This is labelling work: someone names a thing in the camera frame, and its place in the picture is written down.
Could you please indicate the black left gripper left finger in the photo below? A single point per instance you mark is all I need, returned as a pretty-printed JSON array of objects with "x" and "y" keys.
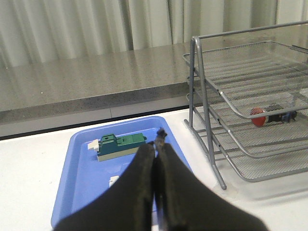
[{"x": 126, "y": 206}]

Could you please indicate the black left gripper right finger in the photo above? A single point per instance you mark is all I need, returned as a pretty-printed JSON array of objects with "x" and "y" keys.
[{"x": 185, "y": 204}]

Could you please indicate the red emergency stop button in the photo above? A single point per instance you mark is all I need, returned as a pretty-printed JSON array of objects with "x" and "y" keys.
[{"x": 261, "y": 121}]

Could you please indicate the white circuit breaker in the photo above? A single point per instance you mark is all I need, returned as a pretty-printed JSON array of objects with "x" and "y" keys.
[{"x": 112, "y": 180}]

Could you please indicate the blue plastic tray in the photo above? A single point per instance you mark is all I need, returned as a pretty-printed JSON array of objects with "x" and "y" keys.
[{"x": 84, "y": 178}]

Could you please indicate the green electrical component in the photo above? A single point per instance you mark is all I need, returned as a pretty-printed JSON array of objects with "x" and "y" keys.
[{"x": 111, "y": 146}]

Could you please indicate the grey stone counter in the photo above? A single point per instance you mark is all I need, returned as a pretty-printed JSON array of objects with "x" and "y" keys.
[{"x": 73, "y": 91}]

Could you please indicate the silver metal rack frame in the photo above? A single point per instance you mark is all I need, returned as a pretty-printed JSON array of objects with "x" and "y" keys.
[{"x": 290, "y": 34}]

